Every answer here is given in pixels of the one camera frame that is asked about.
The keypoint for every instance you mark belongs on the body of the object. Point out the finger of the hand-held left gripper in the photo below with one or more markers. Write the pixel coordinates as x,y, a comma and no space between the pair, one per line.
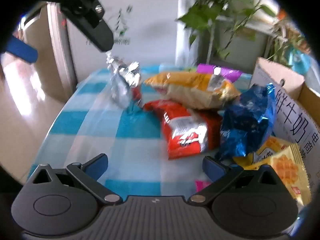
21,48
100,35

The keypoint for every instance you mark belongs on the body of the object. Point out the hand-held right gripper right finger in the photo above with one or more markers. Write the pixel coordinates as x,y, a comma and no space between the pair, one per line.
211,166

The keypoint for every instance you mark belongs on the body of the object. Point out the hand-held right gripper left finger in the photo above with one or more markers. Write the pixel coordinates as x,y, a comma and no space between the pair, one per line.
97,166

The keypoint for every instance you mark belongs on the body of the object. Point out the pink snack packet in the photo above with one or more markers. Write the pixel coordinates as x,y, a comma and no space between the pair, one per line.
201,185

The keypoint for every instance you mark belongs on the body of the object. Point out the red snack packet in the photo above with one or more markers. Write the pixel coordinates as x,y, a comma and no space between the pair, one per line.
182,130

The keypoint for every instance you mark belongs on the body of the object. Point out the blue snack packet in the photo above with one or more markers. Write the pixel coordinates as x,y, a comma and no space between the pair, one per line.
245,120

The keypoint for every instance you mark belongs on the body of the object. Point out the silver foil snack packet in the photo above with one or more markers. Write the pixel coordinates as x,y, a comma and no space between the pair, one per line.
120,90

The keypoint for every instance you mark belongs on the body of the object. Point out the yellow waffle snack packet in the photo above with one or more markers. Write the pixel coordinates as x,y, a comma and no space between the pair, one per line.
287,170

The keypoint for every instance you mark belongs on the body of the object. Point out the yellow-orange snack packet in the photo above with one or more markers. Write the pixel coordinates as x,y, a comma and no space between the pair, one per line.
190,90

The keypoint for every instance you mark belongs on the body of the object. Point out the purple snack packet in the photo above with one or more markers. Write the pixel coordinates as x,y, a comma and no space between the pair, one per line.
225,72

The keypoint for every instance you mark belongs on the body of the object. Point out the cardboard box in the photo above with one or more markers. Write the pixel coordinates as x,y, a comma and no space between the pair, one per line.
295,115

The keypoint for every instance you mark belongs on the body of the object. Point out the beige cabinet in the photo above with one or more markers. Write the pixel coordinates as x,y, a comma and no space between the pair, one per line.
42,37

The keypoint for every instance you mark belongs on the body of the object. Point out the white freezer with green print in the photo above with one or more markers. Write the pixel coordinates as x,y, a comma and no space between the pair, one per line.
150,25

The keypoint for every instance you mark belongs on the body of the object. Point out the blue white checkered tablecloth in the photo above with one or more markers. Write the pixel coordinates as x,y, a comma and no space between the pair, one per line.
135,127

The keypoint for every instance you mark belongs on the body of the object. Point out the green pothos plant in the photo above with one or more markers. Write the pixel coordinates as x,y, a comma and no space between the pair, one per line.
197,17

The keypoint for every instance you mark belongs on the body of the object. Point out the large white plant pot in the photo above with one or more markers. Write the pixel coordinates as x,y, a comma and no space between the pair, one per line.
240,47

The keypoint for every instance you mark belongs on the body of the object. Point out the orange plastic object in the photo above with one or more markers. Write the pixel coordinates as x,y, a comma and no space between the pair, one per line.
282,14

